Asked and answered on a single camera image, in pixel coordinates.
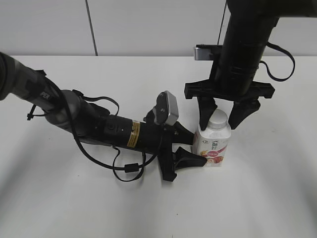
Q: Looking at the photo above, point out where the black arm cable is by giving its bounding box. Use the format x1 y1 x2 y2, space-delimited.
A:
49 81 164 183
257 41 296 81

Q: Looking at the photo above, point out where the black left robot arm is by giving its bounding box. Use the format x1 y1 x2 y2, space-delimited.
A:
0 54 207 182

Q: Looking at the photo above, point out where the white yili changqing bottle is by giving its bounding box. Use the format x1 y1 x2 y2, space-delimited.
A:
192 123 231 167

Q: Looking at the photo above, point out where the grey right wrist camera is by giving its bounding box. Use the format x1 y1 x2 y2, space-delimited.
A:
194 44 222 61

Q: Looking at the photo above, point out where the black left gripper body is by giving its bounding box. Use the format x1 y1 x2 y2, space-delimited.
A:
144 110 177 182

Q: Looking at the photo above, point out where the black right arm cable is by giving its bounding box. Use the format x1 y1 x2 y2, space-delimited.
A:
257 41 296 81

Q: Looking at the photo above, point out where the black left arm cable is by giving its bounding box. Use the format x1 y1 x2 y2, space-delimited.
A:
49 81 164 183

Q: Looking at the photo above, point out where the white bottle cap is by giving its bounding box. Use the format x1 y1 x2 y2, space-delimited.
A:
207 109 228 130

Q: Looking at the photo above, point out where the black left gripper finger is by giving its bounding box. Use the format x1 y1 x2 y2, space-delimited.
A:
174 121 194 144
173 147 207 170

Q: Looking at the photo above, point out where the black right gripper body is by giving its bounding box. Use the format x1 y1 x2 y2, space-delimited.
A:
184 55 275 102

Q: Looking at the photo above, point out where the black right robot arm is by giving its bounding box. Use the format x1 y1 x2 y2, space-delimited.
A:
184 0 317 129

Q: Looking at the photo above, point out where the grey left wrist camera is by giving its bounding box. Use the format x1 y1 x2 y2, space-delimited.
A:
152 90 179 126

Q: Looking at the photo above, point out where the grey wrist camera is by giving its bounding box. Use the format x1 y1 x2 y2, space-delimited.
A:
194 44 222 61
152 90 179 126

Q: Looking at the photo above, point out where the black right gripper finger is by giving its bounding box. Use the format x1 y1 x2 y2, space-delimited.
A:
228 98 261 130
197 97 217 130

